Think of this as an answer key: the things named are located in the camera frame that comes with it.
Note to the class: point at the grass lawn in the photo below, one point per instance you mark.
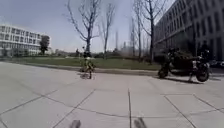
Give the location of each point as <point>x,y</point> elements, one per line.
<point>113,63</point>

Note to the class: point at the low concrete kerb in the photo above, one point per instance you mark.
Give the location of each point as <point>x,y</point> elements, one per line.
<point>123,70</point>

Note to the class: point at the person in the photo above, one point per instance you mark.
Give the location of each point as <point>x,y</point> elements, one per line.
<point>88,64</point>

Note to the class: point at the grey concrete slab pavement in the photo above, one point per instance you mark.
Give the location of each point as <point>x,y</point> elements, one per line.
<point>110,96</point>

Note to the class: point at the row of bare trees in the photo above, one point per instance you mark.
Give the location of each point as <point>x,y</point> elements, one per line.
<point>88,36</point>

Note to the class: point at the robot's own part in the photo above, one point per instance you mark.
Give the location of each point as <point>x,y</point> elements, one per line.
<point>75,124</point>
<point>140,123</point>

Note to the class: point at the dark motorcycle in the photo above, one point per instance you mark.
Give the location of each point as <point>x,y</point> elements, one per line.
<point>182,65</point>

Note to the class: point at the dark leafy tree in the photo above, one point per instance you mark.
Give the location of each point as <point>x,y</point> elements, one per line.
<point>44,43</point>

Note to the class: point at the large grey office building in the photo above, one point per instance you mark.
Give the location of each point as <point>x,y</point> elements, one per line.
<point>196,26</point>

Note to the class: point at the white low building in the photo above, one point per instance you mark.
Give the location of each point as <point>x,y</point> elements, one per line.
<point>16,40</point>

